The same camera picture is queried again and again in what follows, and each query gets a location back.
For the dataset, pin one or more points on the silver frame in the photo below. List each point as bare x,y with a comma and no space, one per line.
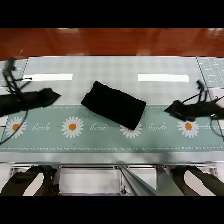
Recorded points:
135,186

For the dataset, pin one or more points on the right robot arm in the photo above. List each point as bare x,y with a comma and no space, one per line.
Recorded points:
203,181

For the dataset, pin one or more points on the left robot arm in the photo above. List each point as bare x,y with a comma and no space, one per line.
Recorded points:
10,103

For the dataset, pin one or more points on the black T-shirt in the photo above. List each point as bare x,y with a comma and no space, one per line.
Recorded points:
115,105

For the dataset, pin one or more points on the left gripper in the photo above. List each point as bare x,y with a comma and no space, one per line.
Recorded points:
35,98

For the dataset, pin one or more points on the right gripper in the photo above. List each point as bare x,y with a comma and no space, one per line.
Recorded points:
184,110

